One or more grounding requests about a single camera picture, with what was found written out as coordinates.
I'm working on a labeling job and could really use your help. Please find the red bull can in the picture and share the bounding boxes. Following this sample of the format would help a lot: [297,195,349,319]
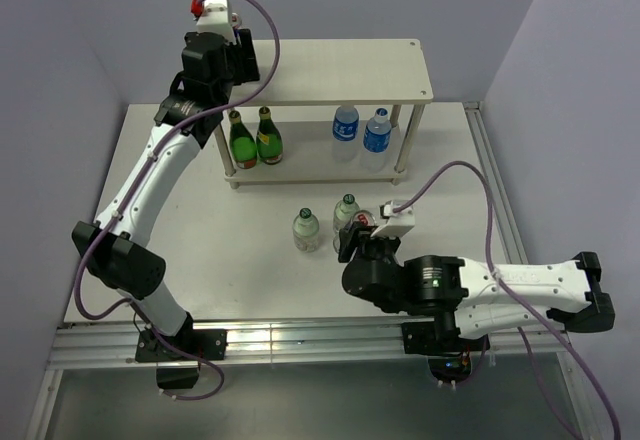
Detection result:
[351,209,378,227]
[231,13,243,30]

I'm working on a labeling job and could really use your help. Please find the clear glass bottle green cap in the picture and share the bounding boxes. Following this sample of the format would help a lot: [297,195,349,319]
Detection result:
[292,208,320,253]

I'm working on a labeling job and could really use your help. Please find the blue label water bottle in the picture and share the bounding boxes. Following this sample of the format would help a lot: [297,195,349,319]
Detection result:
[360,108,392,173]
[332,105,359,163]

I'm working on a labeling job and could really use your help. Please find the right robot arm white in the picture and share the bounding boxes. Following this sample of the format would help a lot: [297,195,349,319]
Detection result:
[338,223,615,350]

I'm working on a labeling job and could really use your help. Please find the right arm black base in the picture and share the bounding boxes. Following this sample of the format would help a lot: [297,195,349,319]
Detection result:
[400,312,490,391]

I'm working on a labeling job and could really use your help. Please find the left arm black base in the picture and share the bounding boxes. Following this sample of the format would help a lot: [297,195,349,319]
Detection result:
[134,317,227,401]

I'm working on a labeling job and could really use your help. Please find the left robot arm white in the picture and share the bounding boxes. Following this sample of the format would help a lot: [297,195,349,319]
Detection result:
[72,28,260,359]

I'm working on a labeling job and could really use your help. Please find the white two-tier shelf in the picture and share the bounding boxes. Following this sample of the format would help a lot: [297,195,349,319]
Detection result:
[214,39,433,188]

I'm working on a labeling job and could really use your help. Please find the green glass bottle right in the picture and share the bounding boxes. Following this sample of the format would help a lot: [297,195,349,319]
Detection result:
[256,106,283,165]

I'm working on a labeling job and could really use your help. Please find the green glass bottle left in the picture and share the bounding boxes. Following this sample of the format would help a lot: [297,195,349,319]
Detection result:
[228,109,258,169]

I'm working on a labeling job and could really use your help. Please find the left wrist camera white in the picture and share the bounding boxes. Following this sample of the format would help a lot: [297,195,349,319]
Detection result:
[191,0,235,42]

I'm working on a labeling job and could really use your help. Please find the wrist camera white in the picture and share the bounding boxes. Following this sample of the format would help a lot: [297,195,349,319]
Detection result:
[191,0,235,42]
[371,200,416,238]

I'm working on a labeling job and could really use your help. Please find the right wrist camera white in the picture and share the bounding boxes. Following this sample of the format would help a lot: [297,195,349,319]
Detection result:
[371,200,416,238]

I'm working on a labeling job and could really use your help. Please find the aluminium rail frame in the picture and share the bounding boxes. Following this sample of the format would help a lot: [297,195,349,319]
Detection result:
[27,102,606,439]

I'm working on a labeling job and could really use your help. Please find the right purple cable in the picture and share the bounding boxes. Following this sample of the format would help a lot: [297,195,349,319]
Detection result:
[392,160,624,440]

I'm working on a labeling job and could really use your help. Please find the purple cable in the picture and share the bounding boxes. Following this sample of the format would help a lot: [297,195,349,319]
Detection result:
[392,160,624,440]
[73,0,281,401]

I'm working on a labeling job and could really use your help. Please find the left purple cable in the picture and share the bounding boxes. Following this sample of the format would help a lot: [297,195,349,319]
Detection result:
[73,0,281,401]

